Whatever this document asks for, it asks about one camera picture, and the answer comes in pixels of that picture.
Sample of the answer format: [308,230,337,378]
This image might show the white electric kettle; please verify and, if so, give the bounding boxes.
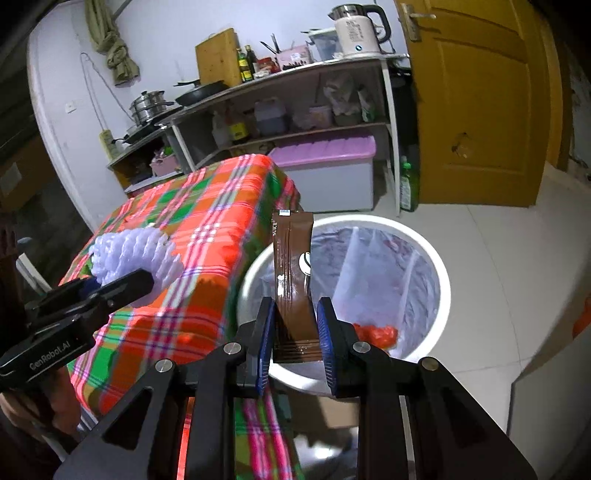
[329,4,393,60]

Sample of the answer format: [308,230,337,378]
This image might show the plaid tablecloth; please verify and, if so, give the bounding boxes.
[60,154,304,480]

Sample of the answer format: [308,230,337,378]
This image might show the white foam fruit net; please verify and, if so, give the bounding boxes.
[89,228,184,290]

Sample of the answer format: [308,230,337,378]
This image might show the yellow label bottle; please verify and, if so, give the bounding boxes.
[229,111,248,142]

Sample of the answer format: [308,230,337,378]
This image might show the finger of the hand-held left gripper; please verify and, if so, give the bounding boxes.
[92,269,156,320]
[25,276,96,325]

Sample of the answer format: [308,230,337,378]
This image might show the translucent bin liner bag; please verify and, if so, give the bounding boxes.
[277,226,437,361]

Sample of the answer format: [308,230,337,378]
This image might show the small white shelf unit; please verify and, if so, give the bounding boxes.
[106,121,195,191]

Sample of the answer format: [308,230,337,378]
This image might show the wooden cutting board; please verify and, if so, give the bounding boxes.
[195,28,243,88]

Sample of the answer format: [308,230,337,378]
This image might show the black frying pan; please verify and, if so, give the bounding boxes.
[174,79,230,107]

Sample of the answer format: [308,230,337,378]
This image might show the green knotted cloth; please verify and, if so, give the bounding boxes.
[85,0,140,86]

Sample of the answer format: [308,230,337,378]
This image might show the steel steamer pot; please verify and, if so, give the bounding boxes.
[129,90,175,126]

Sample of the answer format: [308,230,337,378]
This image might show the crumpled plastic bags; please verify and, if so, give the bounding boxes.
[322,74,387,128]

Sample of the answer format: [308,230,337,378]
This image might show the brown sachet packet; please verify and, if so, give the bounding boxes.
[270,210,322,364]

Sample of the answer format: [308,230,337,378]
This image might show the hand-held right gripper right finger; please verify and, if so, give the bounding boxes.
[316,296,539,480]

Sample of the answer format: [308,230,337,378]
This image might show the green plastic bottle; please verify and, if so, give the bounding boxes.
[397,156,420,212]

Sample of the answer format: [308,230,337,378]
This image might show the yellow wooden door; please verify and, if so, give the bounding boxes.
[394,0,562,209]

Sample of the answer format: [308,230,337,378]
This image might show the red plastic wrapper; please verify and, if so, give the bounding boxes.
[350,323,399,350]

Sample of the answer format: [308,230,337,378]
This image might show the white round bin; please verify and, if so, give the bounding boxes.
[235,213,451,394]

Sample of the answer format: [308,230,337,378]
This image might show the white plastic bottle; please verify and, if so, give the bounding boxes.
[211,111,232,148]

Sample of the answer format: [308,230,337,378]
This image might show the black cooktop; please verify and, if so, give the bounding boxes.
[122,122,161,142]

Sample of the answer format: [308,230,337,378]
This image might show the storage box with purple lid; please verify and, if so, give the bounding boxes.
[267,135,378,212]

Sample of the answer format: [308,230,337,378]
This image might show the clear plastic container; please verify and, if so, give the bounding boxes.
[308,28,343,64]

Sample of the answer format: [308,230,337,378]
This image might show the pink utensil box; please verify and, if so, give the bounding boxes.
[274,45,313,73]

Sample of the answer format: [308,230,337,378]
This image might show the brass door handle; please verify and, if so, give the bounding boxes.
[400,4,437,42]

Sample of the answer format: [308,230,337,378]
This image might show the steel kitchen shelf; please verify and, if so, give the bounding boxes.
[170,53,412,218]

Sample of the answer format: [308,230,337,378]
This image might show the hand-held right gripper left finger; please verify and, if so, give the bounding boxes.
[53,296,278,480]

